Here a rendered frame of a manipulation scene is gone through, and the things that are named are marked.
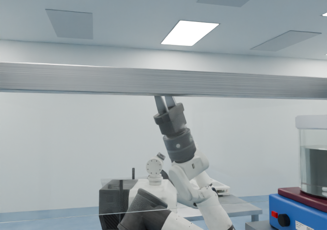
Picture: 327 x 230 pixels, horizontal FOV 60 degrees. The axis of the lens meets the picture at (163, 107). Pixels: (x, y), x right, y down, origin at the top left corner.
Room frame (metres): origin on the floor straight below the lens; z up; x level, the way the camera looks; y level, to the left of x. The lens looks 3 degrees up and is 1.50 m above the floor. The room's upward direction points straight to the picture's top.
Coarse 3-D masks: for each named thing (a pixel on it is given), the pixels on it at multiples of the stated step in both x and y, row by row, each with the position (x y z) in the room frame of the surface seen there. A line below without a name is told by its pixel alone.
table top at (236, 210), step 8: (184, 208) 2.18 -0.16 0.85; (192, 208) 2.18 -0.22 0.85; (224, 208) 2.18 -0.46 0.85; (232, 208) 2.18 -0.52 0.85; (240, 208) 2.18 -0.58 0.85; (248, 208) 2.18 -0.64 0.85; (256, 208) 2.18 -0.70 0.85; (184, 216) 1.99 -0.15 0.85; (192, 216) 2.00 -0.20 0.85; (200, 216) 2.02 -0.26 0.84; (232, 216) 2.08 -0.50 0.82
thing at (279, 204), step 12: (288, 192) 0.64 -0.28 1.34; (300, 192) 0.63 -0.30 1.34; (276, 204) 0.66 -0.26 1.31; (288, 204) 0.62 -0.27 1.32; (300, 204) 0.60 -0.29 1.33; (312, 204) 0.57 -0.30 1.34; (324, 204) 0.55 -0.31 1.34; (276, 216) 0.66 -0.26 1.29; (288, 216) 0.62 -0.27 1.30; (300, 216) 0.59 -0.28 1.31; (312, 216) 0.56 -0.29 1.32; (324, 216) 0.53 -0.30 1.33; (276, 228) 0.67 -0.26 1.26; (288, 228) 0.62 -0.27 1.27; (300, 228) 0.59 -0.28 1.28; (312, 228) 0.56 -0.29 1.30; (324, 228) 0.53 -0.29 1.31
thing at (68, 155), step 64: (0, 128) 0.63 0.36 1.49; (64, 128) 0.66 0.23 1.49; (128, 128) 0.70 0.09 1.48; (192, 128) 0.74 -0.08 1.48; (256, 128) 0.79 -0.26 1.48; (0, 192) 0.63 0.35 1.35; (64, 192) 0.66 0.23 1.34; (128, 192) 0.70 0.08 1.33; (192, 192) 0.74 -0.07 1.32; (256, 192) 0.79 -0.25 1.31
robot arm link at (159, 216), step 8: (128, 216) 0.94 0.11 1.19; (136, 216) 0.93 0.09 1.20; (144, 216) 0.93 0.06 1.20; (152, 216) 0.92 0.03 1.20; (160, 216) 0.92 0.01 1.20; (128, 224) 0.92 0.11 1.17; (136, 224) 0.92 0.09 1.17; (144, 224) 0.93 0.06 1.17; (152, 224) 0.92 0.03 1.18; (160, 224) 0.91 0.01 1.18
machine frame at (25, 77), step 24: (0, 72) 0.57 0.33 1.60; (24, 72) 0.58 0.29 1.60; (48, 72) 0.59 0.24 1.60; (72, 72) 0.61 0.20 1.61; (96, 72) 0.62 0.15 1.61; (120, 72) 0.63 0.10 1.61; (144, 72) 0.65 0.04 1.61; (168, 72) 0.66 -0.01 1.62; (192, 72) 0.68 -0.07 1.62; (216, 72) 0.69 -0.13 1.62; (192, 96) 0.73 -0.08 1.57; (216, 96) 0.73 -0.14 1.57; (240, 96) 0.73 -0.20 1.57; (264, 96) 0.73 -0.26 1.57; (288, 96) 0.75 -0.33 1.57; (312, 96) 0.76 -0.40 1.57
